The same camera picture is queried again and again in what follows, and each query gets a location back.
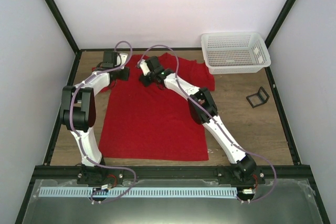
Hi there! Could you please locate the red t-shirt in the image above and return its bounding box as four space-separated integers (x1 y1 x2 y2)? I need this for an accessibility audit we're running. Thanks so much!
98 54 208 162

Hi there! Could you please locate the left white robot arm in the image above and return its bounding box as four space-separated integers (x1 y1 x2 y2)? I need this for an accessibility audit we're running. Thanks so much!
59 51 130 184

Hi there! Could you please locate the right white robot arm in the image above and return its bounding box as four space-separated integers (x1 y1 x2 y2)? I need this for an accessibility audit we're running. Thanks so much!
137 56 256 184

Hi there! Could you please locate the black brooch box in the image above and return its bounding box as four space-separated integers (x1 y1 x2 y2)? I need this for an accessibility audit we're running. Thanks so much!
246 87 270 109

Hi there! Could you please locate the white plastic basket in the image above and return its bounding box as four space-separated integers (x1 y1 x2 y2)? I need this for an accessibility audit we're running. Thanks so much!
201 32 271 74

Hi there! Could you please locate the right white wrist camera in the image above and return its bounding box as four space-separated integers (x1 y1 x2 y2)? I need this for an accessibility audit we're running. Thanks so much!
137 59 151 76

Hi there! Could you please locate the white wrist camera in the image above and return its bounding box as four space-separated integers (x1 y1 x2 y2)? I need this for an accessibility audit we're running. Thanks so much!
117 53 129 66
137 59 151 76

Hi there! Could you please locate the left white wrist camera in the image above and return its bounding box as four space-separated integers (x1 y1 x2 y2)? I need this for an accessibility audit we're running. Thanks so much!
117 53 129 66

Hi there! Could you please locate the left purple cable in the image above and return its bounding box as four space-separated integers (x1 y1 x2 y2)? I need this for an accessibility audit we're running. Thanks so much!
68 40 137 204

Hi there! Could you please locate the purple cable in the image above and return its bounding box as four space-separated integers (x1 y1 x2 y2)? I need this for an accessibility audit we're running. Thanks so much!
68 40 137 204
136 44 278 204

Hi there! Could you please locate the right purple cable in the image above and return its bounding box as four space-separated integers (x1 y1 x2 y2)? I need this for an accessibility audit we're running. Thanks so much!
136 44 278 204

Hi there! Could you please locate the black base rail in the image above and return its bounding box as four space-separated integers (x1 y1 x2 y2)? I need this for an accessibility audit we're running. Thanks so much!
31 165 315 186

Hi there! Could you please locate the light blue cable duct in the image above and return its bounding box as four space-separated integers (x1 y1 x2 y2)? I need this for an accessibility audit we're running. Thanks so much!
38 187 237 199

